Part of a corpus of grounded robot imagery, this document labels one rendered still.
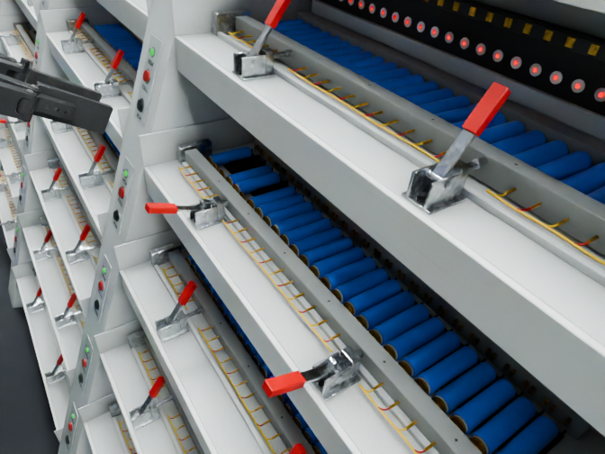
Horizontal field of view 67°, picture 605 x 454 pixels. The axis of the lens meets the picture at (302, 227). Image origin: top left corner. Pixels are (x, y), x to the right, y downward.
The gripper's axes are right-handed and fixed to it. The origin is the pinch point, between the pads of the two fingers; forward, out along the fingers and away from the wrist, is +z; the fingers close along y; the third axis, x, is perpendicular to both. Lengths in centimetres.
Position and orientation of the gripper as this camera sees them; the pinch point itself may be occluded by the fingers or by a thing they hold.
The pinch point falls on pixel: (68, 102)
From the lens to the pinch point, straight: 52.7
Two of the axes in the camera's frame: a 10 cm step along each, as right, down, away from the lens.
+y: -5.7, -5.5, 6.1
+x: -4.8, 8.3, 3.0
